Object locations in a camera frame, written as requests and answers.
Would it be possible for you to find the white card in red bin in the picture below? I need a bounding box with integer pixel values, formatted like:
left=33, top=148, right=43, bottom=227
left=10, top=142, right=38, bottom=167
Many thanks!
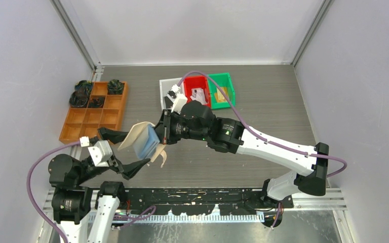
left=190, top=88, right=207, bottom=105

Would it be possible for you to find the orange wooden compartment tray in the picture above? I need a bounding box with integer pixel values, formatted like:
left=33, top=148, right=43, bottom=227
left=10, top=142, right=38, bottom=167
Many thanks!
left=59, top=82, right=129, bottom=144

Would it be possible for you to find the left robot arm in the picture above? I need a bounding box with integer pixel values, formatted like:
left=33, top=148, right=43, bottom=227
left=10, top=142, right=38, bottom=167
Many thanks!
left=48, top=127, right=152, bottom=242

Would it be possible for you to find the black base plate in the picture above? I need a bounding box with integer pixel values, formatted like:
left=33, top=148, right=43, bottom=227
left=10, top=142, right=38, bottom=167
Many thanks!
left=114, top=188, right=294, bottom=227

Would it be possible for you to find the gold card in green bin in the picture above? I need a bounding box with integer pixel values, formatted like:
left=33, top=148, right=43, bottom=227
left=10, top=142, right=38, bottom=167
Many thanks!
left=214, top=87, right=228, bottom=103

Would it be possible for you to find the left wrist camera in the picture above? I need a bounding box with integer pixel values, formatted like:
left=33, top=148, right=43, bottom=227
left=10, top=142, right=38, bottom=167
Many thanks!
left=88, top=140, right=113, bottom=167

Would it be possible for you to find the aluminium rail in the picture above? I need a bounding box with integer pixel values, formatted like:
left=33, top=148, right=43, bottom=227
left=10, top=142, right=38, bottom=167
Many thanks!
left=43, top=188, right=347, bottom=224

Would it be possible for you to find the beige card holder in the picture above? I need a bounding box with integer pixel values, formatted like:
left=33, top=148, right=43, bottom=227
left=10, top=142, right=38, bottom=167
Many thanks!
left=118, top=121, right=167, bottom=168

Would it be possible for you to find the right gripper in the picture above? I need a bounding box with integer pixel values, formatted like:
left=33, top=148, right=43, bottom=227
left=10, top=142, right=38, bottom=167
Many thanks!
left=145, top=109, right=209, bottom=145

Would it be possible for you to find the red plastic bin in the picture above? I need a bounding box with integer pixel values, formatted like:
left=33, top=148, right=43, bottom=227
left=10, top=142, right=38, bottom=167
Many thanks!
left=183, top=75, right=211, bottom=108

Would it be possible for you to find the white plastic bin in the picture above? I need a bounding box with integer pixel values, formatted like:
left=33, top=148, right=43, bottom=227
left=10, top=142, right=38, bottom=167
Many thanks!
left=159, top=78, right=185, bottom=109

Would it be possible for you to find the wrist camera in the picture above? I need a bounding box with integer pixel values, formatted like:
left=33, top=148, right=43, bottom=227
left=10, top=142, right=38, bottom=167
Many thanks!
left=88, top=140, right=113, bottom=167
left=164, top=85, right=187, bottom=114

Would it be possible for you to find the green plastic bin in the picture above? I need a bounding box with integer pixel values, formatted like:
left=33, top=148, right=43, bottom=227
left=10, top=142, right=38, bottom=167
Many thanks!
left=207, top=73, right=236, bottom=109

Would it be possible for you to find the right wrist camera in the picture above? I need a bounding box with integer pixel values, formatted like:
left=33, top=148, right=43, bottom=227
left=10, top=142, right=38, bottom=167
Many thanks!
left=164, top=85, right=187, bottom=114

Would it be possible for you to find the clear card sleeve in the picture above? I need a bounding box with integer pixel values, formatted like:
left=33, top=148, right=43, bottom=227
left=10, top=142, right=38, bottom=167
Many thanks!
left=133, top=125, right=160, bottom=159

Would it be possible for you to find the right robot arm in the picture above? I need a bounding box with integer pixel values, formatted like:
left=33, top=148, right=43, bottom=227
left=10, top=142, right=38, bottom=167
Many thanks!
left=154, top=101, right=329, bottom=208

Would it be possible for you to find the dark fabric bundle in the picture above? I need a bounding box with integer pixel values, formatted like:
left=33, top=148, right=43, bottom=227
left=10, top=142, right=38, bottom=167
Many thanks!
left=87, top=96, right=105, bottom=108
left=107, top=79, right=125, bottom=95
left=69, top=91, right=89, bottom=108
left=74, top=80, right=93, bottom=96

